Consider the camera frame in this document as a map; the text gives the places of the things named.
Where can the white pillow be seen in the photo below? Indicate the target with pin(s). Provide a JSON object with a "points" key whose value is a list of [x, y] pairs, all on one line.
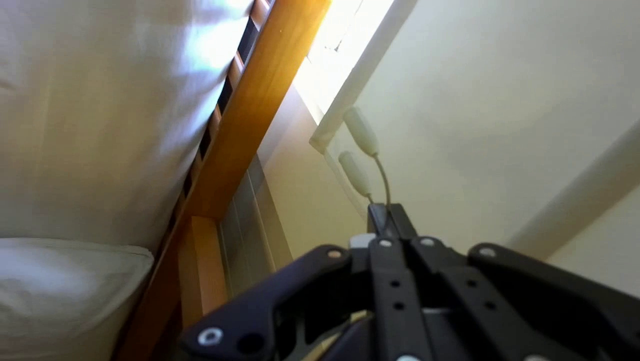
{"points": [[62, 300]]}

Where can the white upper bunk mattress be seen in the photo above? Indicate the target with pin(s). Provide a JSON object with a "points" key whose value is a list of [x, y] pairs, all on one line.
{"points": [[102, 107]]}

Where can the wooden bunk bed frame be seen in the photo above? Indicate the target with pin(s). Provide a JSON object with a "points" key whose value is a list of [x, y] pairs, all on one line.
{"points": [[188, 278]]}

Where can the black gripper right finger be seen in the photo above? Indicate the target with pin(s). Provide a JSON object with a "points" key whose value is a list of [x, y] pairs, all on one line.
{"points": [[518, 308]]}

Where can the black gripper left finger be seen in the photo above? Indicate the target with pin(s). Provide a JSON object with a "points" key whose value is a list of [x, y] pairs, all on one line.
{"points": [[363, 300]]}

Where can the white roman window blind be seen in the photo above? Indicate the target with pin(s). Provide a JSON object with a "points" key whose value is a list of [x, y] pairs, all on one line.
{"points": [[496, 121]]}

